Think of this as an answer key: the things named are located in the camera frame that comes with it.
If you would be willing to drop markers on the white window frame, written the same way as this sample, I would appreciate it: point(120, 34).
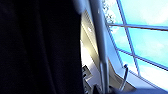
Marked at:
point(146, 27)

